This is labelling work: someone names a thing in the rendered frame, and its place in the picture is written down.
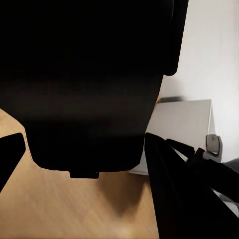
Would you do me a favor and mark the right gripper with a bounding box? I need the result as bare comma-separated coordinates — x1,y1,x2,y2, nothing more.
166,138,232,194

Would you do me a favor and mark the digital camera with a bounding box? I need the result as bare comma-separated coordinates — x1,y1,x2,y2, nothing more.
0,0,189,179

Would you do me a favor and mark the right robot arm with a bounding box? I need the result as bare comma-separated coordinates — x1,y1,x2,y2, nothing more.
166,134,239,203

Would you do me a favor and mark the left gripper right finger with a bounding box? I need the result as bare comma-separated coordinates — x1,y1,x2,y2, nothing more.
144,132,239,239

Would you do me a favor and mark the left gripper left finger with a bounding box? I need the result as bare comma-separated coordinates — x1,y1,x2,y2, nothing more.
0,132,26,192

